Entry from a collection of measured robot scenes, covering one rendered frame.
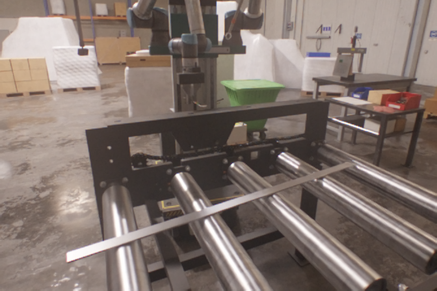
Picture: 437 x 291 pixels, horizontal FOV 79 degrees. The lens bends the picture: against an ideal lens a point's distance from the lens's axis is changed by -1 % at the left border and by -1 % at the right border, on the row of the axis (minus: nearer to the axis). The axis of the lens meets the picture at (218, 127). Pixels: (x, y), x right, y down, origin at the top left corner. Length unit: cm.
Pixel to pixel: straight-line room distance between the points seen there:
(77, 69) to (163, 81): 500
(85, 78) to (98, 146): 804
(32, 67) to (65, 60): 84
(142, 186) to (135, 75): 348
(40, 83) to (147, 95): 501
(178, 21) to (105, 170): 115
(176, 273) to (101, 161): 57
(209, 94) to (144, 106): 275
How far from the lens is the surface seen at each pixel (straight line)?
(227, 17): 196
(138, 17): 176
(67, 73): 928
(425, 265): 110
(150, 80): 462
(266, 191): 113
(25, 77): 924
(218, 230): 94
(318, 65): 797
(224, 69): 500
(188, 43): 130
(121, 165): 129
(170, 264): 103
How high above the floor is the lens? 151
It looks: 18 degrees down
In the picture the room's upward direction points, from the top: straight up
